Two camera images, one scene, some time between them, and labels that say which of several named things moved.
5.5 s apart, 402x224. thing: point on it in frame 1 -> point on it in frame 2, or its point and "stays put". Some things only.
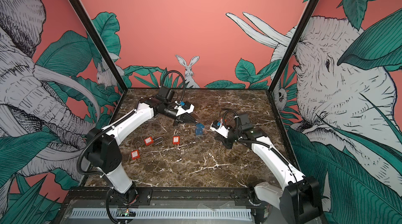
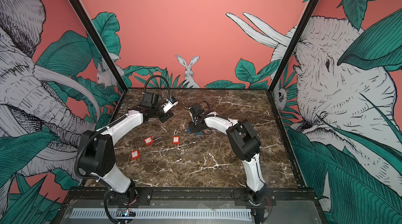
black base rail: x=173 y=197 stays put
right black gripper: x=226 y=142 -> x=192 y=129
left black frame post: x=95 y=37 stays put
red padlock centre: x=176 y=140 stays put
